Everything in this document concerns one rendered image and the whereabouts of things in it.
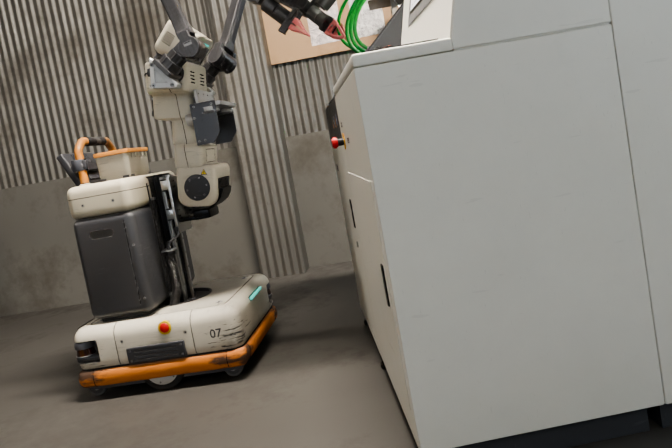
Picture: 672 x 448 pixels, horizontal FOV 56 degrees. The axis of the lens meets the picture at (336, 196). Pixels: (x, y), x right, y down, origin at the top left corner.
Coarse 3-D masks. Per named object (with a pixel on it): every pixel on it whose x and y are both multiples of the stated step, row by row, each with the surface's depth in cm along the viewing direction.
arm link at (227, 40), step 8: (232, 0) 281; (240, 0) 279; (232, 8) 278; (240, 8) 279; (232, 16) 277; (240, 16) 279; (232, 24) 275; (224, 32) 276; (232, 32) 275; (224, 40) 273; (232, 40) 275; (216, 48) 271; (224, 48) 272; (232, 48) 275; (208, 56) 272; (216, 56) 269; (224, 56) 269; (232, 56) 276; (216, 64) 270; (224, 72) 277
